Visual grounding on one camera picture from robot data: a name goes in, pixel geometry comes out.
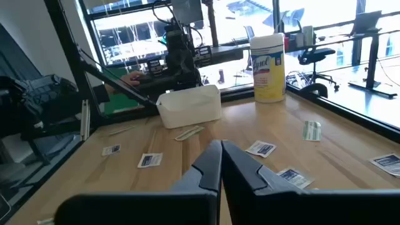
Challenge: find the person's hand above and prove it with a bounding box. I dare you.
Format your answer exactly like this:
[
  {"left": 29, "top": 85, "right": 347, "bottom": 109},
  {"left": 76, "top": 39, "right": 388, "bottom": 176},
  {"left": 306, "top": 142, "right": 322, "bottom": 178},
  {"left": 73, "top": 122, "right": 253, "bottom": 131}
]
[{"left": 120, "top": 70, "right": 145, "bottom": 87}]

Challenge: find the grey monitor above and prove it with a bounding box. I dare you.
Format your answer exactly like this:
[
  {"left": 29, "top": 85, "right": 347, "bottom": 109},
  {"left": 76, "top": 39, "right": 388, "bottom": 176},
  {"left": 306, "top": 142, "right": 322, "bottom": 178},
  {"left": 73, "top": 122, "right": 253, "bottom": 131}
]
[{"left": 350, "top": 10, "right": 383, "bottom": 36}]

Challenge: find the silver metal bracket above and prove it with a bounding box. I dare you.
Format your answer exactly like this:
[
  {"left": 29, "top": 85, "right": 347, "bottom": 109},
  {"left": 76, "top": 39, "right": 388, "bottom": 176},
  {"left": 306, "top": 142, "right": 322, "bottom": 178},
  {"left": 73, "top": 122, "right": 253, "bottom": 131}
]
[{"left": 80, "top": 99, "right": 92, "bottom": 142}]

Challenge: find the white plastic bin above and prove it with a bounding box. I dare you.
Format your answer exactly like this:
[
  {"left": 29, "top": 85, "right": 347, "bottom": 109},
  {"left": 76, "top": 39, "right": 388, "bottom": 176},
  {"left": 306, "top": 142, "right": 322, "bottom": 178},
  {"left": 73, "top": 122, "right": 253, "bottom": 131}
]
[{"left": 155, "top": 84, "right": 223, "bottom": 130}]

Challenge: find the person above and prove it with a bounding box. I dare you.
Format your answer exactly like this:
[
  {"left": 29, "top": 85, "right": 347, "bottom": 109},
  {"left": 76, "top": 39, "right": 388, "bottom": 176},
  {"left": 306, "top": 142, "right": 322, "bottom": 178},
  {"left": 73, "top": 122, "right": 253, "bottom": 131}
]
[{"left": 102, "top": 67, "right": 141, "bottom": 116}]

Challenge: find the white blue alcohol wipe packet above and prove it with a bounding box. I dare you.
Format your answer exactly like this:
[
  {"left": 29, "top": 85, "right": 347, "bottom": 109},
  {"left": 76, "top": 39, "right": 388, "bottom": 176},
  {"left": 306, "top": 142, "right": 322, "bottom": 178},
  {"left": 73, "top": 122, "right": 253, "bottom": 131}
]
[
  {"left": 276, "top": 167, "right": 316, "bottom": 190},
  {"left": 367, "top": 152, "right": 400, "bottom": 179},
  {"left": 244, "top": 139, "right": 278, "bottom": 159},
  {"left": 101, "top": 143, "right": 122, "bottom": 157},
  {"left": 137, "top": 152, "right": 164, "bottom": 169}
]

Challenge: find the black aluminium table frame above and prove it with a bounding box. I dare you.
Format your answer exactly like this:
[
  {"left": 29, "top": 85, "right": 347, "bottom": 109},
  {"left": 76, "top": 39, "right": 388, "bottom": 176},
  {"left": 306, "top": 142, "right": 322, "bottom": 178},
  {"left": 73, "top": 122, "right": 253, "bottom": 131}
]
[{"left": 0, "top": 0, "right": 400, "bottom": 224}]

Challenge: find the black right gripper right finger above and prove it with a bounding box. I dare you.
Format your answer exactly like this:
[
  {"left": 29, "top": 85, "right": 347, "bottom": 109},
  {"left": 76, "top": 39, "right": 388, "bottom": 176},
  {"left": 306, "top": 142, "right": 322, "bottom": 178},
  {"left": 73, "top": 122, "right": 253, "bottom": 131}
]
[{"left": 221, "top": 139, "right": 400, "bottom": 225}]

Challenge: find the black bag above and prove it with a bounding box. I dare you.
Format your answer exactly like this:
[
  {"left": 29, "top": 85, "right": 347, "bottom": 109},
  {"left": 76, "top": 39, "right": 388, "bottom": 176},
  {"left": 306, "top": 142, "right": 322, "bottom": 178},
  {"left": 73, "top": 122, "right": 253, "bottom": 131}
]
[{"left": 0, "top": 74, "right": 83, "bottom": 140}]

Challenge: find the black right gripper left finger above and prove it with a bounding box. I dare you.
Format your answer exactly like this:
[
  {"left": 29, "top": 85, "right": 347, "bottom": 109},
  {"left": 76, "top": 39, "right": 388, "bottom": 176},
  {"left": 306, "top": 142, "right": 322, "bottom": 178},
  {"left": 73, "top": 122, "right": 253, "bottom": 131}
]
[{"left": 54, "top": 139, "right": 223, "bottom": 225}]

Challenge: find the black office chair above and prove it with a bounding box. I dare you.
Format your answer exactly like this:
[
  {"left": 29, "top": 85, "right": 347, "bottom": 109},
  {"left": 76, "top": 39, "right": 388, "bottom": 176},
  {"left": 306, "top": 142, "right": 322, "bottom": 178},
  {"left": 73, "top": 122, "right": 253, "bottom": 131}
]
[{"left": 296, "top": 46, "right": 341, "bottom": 92}]

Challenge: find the yellow white Lysol wipes canister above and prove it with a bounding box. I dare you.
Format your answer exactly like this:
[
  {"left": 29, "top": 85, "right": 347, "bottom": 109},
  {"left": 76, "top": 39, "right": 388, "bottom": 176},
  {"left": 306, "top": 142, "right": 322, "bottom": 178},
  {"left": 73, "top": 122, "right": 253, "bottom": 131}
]
[{"left": 249, "top": 32, "right": 287, "bottom": 104}]

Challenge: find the black frame handle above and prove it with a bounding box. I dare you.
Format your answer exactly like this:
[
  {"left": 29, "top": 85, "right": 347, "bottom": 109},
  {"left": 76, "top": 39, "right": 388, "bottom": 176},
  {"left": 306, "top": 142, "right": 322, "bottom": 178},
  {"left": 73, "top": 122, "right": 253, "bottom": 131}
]
[{"left": 300, "top": 82, "right": 329, "bottom": 99}]

